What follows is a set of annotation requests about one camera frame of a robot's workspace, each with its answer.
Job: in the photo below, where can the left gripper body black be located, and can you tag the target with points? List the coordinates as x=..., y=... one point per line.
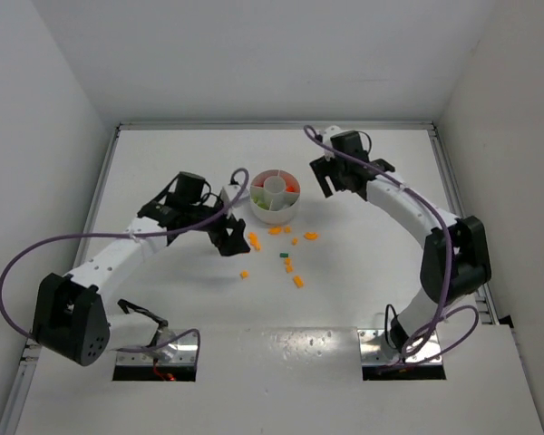
x=222, y=229

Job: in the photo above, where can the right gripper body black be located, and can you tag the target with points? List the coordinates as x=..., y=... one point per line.
x=334, y=171

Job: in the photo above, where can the lime legos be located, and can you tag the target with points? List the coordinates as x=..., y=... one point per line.
x=260, y=203

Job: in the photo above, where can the orange arch lego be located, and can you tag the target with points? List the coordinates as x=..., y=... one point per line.
x=311, y=236

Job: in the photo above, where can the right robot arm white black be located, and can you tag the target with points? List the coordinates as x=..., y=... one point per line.
x=456, y=260

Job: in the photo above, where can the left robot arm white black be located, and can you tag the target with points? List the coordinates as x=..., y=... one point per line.
x=72, y=317

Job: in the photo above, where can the yellow orange lego cluster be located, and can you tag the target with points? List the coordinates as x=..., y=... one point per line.
x=254, y=241

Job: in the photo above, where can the white round divided container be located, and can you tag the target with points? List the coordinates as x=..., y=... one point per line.
x=283, y=205

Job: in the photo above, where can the yellow orange lego group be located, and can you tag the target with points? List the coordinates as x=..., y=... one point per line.
x=290, y=270

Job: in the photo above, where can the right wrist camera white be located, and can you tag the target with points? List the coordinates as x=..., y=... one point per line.
x=325, y=137

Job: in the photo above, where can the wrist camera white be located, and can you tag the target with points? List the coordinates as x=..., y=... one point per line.
x=234, y=195
x=325, y=137

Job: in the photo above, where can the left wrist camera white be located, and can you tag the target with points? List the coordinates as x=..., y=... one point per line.
x=234, y=195

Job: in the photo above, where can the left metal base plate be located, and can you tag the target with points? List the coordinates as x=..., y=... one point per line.
x=171, y=348

